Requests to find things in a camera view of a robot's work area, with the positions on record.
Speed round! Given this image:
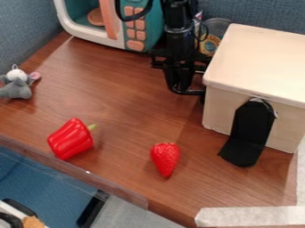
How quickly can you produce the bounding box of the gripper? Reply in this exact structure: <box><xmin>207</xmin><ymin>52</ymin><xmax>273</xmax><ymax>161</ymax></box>
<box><xmin>148</xmin><ymin>24</ymin><xmax>212</xmax><ymax>96</ymax></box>

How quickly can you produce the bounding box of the drawer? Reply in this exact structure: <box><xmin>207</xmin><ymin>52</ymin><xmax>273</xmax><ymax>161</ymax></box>
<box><xmin>202</xmin><ymin>86</ymin><xmax>305</xmax><ymax>168</ymax></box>

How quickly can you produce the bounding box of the clear plastic cup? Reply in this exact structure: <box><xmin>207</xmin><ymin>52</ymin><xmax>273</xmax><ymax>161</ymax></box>
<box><xmin>195</xmin><ymin>17</ymin><xmax>234</xmax><ymax>58</ymax></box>

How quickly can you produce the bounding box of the toy microwave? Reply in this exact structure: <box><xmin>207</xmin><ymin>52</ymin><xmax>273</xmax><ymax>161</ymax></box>
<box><xmin>52</xmin><ymin>0</ymin><xmax>168</xmax><ymax>53</ymax></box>

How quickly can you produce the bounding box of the red toy strawberry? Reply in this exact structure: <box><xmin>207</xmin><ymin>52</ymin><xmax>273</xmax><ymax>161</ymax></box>
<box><xmin>148</xmin><ymin>142</ymin><xmax>182</xmax><ymax>179</ymax></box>

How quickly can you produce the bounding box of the cabinet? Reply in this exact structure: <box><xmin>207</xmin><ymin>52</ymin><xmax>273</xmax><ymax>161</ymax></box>
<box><xmin>201</xmin><ymin>22</ymin><xmax>305</xmax><ymax>155</ymax></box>

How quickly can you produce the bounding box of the red toy pepper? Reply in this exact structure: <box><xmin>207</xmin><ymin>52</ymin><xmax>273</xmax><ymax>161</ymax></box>
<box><xmin>46</xmin><ymin>117</ymin><xmax>98</xmax><ymax>161</ymax></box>

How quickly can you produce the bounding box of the grey plush mouse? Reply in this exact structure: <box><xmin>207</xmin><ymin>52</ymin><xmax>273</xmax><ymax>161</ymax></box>
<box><xmin>0</xmin><ymin>63</ymin><xmax>44</xmax><ymax>101</ymax></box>

